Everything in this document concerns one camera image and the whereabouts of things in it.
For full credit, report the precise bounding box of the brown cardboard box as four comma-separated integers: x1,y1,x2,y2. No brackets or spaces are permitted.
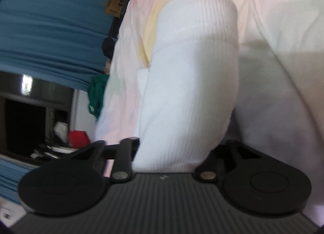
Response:
99,0,127,19

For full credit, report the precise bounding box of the metal drying rack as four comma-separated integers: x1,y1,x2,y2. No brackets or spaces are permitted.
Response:
30,121,76,162

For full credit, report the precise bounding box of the pastel rainbow bed sheet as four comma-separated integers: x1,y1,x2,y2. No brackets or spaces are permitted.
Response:
94,0,323,225

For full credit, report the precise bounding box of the dark clothes pile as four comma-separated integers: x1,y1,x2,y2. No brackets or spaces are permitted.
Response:
102,37,116,60

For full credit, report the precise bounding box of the green garment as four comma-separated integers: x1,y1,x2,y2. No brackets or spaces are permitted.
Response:
87,74,109,119

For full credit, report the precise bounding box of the white knit garment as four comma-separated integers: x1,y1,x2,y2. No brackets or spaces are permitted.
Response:
132,0,238,173

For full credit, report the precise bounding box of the red cloth on rack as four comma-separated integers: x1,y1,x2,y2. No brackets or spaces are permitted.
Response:
68,130,91,149

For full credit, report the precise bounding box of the blue curtain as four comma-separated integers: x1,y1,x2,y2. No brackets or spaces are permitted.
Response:
1,0,113,90
0,159,36,204

